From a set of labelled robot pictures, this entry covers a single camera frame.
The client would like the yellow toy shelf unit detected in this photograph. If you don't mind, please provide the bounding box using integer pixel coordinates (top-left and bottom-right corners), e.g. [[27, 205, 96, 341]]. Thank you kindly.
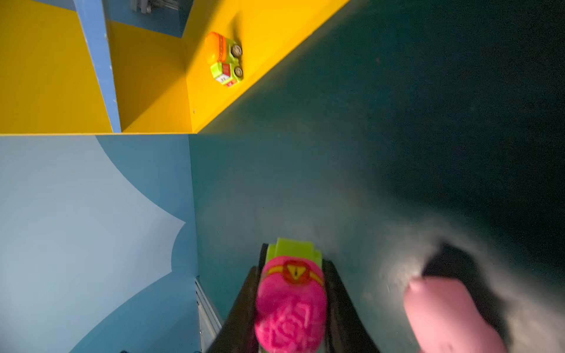
[[1, 1, 344, 135]]

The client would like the pink toy pig front right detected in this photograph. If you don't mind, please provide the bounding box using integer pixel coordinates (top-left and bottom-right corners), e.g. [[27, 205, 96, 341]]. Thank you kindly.
[[403, 277, 507, 353]]

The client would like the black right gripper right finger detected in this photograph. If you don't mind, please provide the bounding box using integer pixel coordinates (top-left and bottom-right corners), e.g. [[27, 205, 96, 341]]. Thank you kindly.
[[322, 260, 380, 353]]

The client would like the rear aluminium frame bar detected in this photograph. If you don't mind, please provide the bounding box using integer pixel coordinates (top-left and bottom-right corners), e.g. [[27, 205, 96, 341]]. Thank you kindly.
[[129, 0, 180, 14]]

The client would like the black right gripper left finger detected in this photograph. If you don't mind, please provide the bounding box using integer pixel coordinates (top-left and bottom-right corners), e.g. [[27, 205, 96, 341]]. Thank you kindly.
[[207, 244, 269, 353]]

